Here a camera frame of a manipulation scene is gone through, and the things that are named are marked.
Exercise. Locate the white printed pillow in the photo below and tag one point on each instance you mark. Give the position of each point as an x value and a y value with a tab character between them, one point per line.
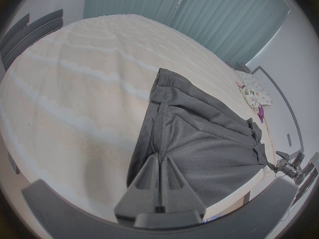
261	93

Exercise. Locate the pink garment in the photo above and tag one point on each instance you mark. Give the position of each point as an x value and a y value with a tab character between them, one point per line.
239	84

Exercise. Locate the purple garment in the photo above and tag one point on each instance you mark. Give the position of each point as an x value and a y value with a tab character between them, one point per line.
261	113

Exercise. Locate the black T-shirt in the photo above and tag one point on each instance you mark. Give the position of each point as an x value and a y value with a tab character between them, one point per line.
204	146

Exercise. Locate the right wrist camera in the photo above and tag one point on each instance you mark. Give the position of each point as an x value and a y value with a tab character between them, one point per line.
299	157

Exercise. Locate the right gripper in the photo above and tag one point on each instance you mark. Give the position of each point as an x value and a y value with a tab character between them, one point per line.
284	166

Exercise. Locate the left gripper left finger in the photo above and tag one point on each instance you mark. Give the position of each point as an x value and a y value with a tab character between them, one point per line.
142	195

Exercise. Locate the dark grey chest of drawers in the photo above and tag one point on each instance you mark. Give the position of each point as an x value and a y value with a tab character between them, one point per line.
27	36

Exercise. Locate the white printed pyjama top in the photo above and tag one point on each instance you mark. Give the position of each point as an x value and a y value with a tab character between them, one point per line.
250	97

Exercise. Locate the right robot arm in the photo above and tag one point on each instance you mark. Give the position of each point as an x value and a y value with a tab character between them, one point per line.
304	172

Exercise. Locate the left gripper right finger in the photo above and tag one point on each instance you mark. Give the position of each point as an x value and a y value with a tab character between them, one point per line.
178	193

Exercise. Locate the grey bedside table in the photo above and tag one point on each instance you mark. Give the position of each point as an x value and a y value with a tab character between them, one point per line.
240	65

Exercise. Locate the bed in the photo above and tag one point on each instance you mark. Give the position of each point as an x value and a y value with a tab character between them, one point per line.
74	96

